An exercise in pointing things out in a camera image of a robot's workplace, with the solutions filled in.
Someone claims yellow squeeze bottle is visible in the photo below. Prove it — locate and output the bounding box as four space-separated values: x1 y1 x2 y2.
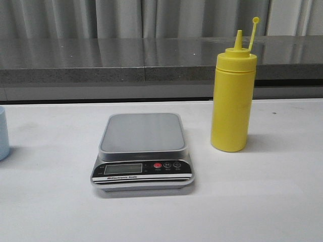
210 17 260 152

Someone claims light blue plastic cup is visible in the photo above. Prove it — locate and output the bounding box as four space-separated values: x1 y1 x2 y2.
0 106 10 160

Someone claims silver digital kitchen scale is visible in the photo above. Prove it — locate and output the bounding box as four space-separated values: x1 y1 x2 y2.
91 113 195 192

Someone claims grey stone counter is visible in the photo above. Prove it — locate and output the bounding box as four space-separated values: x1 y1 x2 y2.
1 36 322 104

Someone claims grey curtain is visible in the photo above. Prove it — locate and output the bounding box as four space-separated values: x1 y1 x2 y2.
1 1 322 39

